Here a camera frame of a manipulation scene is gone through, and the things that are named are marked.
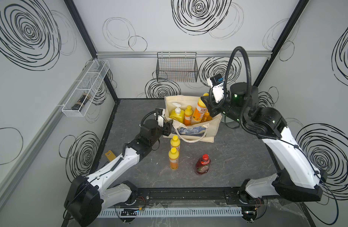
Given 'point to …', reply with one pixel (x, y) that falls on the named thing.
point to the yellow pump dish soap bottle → (177, 114)
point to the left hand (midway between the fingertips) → (168, 119)
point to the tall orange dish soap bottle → (206, 117)
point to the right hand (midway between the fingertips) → (207, 95)
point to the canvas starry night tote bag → (196, 132)
